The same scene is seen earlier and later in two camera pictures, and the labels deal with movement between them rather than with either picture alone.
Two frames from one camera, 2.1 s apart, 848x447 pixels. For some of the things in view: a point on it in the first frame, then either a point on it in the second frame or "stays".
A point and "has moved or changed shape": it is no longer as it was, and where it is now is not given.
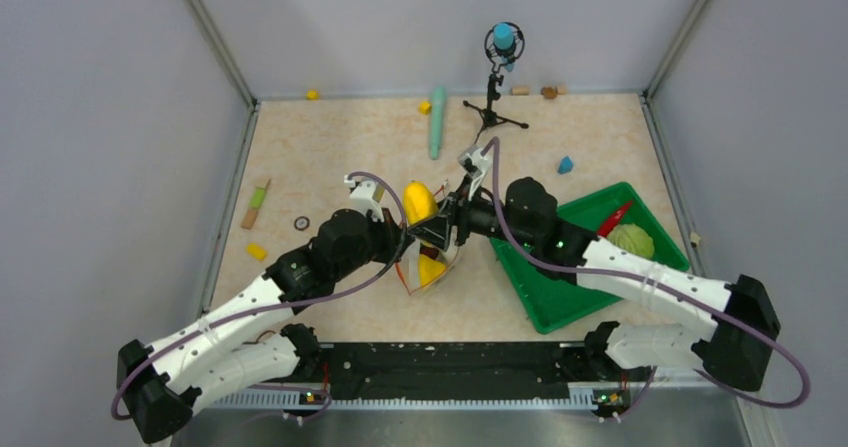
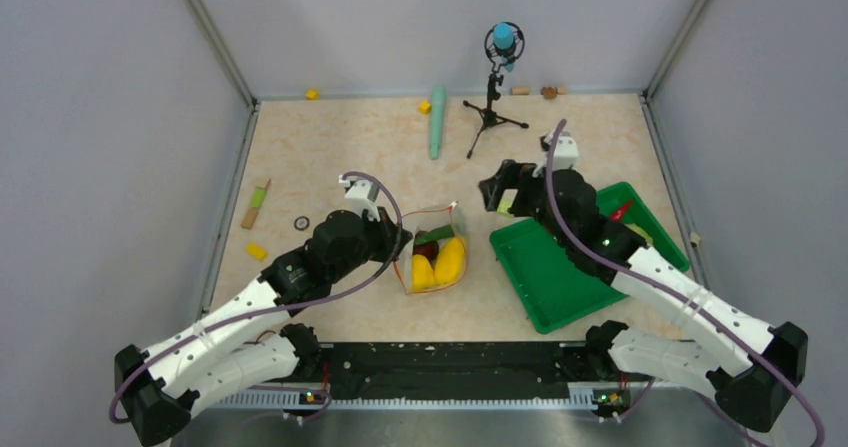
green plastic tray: (547, 301) stays
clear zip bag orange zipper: (419, 266) has moved or changed shape
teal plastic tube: (438, 108) stays
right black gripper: (463, 210) to (512, 175)
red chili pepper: (613, 220) stays
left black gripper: (393, 234) stays
